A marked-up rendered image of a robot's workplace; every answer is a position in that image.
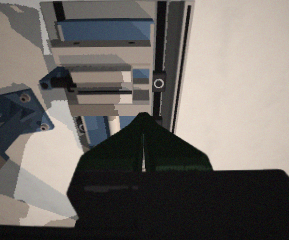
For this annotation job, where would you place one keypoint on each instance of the grey metal block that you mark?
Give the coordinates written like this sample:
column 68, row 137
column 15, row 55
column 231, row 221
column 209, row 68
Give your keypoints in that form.
column 104, row 84

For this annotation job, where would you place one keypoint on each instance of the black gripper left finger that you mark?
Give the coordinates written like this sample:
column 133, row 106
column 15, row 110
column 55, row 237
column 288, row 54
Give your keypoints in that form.
column 119, row 151

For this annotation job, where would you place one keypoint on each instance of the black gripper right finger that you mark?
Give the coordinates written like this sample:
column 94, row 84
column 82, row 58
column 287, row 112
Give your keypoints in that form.
column 168, row 152

